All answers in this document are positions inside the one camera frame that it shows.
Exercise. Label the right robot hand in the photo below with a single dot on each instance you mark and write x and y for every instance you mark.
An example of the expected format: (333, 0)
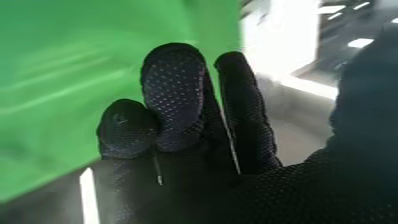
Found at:
(196, 166)

